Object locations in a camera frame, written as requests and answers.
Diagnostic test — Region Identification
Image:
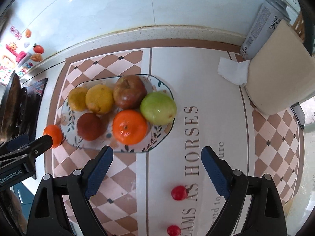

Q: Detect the orange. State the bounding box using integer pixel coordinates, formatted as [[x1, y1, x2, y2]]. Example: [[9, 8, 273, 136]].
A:
[[43, 125, 63, 148], [112, 109, 148, 145]]

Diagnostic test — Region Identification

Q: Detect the dark red-brown fruit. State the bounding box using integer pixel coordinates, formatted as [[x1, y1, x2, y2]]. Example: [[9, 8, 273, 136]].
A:
[[77, 113, 103, 141]]

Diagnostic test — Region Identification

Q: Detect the cherry tomato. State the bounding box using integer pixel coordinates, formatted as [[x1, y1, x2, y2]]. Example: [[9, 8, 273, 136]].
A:
[[171, 185, 188, 201], [167, 225, 181, 236]]

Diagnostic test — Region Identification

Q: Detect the yellow pear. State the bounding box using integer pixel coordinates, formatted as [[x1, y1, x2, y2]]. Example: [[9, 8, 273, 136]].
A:
[[68, 87, 88, 112], [85, 84, 114, 114]]

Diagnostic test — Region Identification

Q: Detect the yellow pear front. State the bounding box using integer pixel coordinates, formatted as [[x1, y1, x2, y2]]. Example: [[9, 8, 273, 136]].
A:
[[85, 84, 114, 114]]

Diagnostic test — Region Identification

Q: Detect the orange front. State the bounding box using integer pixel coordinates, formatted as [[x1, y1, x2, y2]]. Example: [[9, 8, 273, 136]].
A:
[[112, 109, 148, 145]]

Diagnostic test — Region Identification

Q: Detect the red-brown apple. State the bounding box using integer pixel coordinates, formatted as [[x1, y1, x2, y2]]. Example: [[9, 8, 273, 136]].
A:
[[113, 75, 147, 109]]

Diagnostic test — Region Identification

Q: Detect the green apple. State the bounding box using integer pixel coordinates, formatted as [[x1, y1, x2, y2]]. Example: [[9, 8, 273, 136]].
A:
[[140, 92, 177, 126]]

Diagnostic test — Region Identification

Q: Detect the black wok pan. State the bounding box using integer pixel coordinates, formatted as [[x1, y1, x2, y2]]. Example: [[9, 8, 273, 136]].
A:
[[1, 72, 21, 142]]

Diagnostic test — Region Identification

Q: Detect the black gas stove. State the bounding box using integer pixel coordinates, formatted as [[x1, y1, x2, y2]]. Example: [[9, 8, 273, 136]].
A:
[[12, 78, 48, 141]]

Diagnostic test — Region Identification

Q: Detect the oval patterned ceramic plate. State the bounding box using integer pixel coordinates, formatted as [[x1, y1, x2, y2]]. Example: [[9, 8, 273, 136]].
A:
[[59, 74, 175, 153]]

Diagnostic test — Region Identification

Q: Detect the black smartphone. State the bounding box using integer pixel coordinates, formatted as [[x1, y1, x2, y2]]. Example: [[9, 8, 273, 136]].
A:
[[290, 102, 305, 130]]

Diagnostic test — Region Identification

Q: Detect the white tissue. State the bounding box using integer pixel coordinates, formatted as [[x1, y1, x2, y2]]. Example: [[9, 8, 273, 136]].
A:
[[217, 57, 250, 86]]

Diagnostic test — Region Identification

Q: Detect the cream utensil holder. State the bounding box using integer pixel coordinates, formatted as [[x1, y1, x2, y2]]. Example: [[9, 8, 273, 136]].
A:
[[245, 20, 314, 115]]

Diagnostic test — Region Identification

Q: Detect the spray can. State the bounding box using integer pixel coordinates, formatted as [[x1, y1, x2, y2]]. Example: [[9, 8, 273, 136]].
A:
[[240, 0, 290, 60]]

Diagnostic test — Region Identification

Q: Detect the colourful wall sticker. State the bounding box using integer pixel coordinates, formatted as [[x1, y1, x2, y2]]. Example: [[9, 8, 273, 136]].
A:
[[1, 25, 45, 86]]

